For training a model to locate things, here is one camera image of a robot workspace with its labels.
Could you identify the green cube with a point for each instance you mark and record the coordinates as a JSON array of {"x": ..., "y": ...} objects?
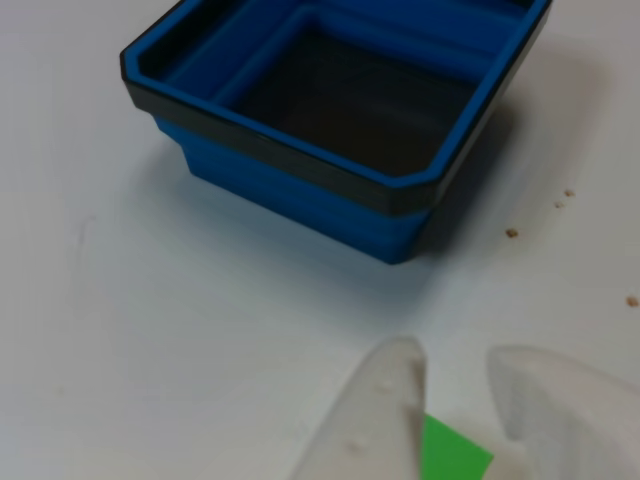
[{"x": 450, "y": 450}]

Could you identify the blue collapsible box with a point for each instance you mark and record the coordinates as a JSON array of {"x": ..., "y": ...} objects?
[{"x": 300, "y": 200}]

